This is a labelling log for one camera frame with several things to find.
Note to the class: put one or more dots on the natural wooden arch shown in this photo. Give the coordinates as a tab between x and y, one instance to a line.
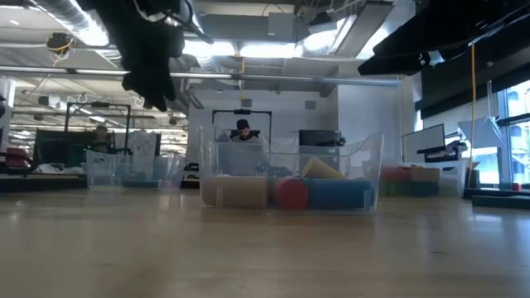
424	174

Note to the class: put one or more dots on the grey ceiling pipe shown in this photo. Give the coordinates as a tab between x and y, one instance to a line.
290	78

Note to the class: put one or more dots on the white panel on stand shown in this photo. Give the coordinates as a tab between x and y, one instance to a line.
422	140

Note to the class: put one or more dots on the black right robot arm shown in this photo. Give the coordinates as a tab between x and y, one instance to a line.
505	12

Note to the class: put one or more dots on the red box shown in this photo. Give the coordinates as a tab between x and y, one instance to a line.
16	157

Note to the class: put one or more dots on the blue wooden cylinder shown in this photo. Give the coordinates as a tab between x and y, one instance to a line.
339	194

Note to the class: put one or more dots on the black machine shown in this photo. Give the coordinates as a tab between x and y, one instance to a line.
445	154

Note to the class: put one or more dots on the blue wooden plank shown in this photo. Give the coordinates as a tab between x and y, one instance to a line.
141	184

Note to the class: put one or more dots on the white crumpled cloth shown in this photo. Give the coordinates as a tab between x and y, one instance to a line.
54	169

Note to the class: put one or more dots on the yellow wooden cylinder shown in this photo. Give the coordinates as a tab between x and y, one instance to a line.
321	169

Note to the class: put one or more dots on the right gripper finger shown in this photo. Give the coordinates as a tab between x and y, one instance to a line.
393	65

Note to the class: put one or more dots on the black box appliance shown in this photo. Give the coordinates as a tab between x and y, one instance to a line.
321	137

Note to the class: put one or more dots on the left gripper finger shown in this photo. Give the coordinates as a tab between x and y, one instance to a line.
153	91

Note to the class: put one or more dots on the red wooden cylinder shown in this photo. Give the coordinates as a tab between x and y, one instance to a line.
292	193

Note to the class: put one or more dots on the ceiling light panel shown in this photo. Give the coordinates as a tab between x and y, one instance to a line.
248	49

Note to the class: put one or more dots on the green wooden arch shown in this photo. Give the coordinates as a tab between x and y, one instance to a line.
391	189

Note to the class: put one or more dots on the black frame stand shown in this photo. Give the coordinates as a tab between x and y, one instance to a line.
265	111
99	104

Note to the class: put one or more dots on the person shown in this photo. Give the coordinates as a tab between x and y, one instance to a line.
244	131
102	140

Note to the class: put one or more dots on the natural wooden cylinder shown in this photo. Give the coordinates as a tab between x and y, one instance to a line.
236	192

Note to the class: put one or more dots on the blue wooden arch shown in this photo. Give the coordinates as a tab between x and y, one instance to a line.
422	189

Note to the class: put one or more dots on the silver ventilation duct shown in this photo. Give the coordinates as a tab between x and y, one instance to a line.
70	16

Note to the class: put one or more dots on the window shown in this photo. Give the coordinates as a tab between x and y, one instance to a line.
517	136

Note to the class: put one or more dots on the black monitor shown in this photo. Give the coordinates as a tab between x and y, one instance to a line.
54	145

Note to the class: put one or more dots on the red wooden arch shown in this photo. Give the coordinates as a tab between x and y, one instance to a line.
393	174

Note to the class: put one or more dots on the whiteboard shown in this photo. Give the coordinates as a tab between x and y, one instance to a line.
145	145

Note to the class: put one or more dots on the grey ceiling box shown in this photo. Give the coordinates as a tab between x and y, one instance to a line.
281	25

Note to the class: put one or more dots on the clear plastic bin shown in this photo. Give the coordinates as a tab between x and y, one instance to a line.
449	174
103	174
364	165

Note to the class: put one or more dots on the small red object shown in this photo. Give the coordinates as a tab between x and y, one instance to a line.
516	186

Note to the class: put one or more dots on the teal wooden plank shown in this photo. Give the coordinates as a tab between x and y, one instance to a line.
501	202

